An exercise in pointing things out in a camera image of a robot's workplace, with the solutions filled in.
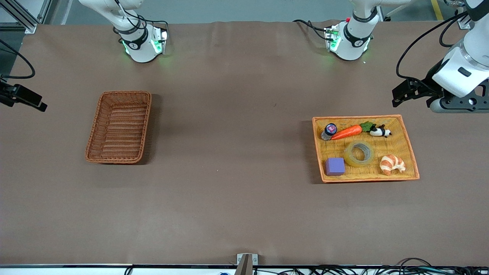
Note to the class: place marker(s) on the yellowish clear tape roll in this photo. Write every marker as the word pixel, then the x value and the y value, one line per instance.
pixel 349 158

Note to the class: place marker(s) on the small jar with blue lid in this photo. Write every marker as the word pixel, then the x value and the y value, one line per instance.
pixel 329 130

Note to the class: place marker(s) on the grey metal table bracket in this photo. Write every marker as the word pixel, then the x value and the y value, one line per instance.
pixel 254 259

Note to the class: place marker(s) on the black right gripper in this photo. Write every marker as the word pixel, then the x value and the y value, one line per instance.
pixel 8 94

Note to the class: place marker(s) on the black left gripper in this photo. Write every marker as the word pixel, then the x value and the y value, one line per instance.
pixel 431 81

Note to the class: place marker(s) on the orange toy carrot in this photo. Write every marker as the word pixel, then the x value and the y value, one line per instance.
pixel 345 132

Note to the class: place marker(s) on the toy croissant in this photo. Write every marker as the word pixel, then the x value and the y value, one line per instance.
pixel 390 164

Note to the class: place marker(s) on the brown table cover sheet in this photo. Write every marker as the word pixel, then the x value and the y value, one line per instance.
pixel 237 198

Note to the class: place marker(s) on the black white panda figure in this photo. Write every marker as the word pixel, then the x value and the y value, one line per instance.
pixel 378 131

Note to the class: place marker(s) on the aluminium frame profile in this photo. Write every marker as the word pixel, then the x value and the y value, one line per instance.
pixel 23 19
pixel 464 23

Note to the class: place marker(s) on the orange yellow wicker basket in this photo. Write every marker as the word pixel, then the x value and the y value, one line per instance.
pixel 366 173

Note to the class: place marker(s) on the brown wicker basket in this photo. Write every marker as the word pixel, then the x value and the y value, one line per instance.
pixel 118 130

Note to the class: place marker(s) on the tan upright bar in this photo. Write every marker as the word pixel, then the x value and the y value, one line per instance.
pixel 244 267

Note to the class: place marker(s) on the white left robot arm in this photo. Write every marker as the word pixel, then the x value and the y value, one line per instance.
pixel 353 34

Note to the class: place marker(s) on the purple foam cube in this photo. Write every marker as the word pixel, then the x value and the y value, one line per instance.
pixel 335 167

